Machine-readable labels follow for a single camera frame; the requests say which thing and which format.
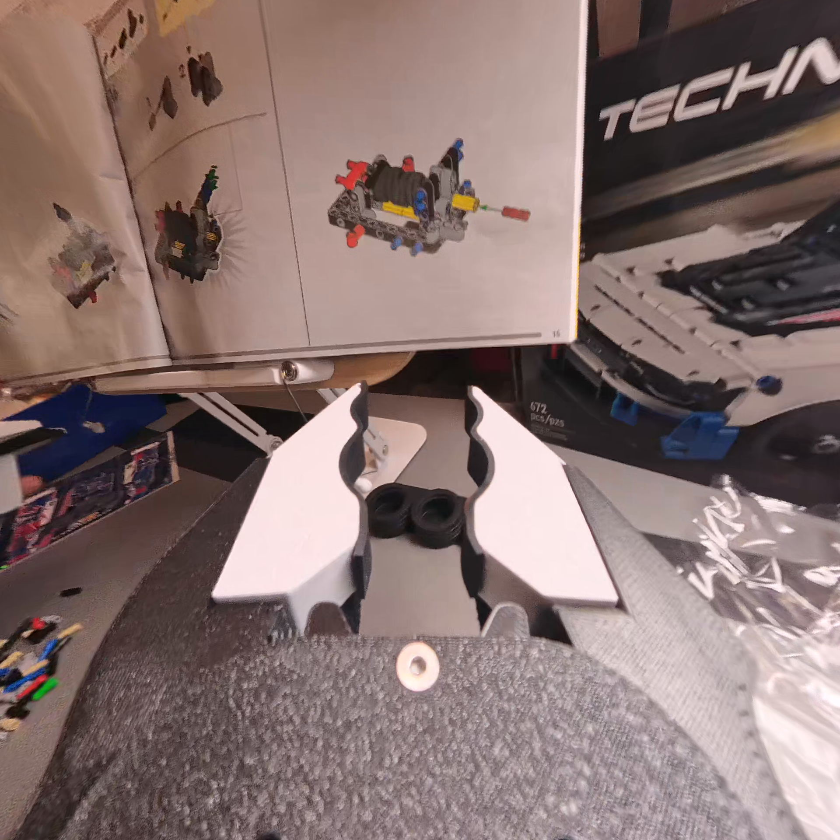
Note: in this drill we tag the lego set box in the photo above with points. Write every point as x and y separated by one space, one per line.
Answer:
689 197

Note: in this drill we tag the clear plastic bag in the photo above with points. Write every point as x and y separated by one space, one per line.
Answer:
774 623

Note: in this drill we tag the white book stand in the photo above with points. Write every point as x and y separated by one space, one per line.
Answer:
216 375

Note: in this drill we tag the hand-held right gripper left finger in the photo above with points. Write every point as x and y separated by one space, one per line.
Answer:
289 525

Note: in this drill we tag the blue storage bin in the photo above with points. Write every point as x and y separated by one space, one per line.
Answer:
85 420

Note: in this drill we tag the black rubber lego tyre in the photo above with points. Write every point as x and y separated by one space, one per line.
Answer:
453 525
384 518

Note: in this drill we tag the lego instruction booklet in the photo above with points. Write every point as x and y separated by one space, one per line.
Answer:
426 275

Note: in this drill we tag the pile of loose lego pieces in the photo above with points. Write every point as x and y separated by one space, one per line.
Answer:
33 663

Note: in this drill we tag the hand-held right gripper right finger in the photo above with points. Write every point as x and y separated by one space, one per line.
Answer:
538 525

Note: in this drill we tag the lego sticker sheet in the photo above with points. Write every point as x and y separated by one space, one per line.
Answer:
85 499

